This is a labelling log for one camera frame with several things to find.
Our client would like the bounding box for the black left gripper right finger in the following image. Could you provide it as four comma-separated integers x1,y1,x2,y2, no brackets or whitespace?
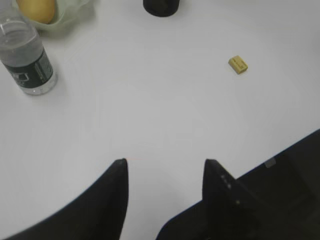
202,159,320,240

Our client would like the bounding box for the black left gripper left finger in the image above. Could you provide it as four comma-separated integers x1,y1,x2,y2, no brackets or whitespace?
9,158,129,240

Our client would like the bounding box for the yellow eraser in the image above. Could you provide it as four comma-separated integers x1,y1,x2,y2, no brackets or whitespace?
228,55,249,75

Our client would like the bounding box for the clear water bottle green label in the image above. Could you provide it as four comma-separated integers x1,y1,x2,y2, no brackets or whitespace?
0,0,57,96

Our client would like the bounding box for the yellow mango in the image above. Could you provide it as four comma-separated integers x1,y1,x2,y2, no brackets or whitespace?
16,0,56,24

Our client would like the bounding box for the pale green wavy plate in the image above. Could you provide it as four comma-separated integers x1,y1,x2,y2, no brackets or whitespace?
11,0,91,32

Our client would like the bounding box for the black mesh pen holder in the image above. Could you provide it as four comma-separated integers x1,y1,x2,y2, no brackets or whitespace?
142,0,180,17

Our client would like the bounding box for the grey table edge tab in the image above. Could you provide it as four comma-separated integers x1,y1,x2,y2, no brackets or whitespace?
264,157,277,168

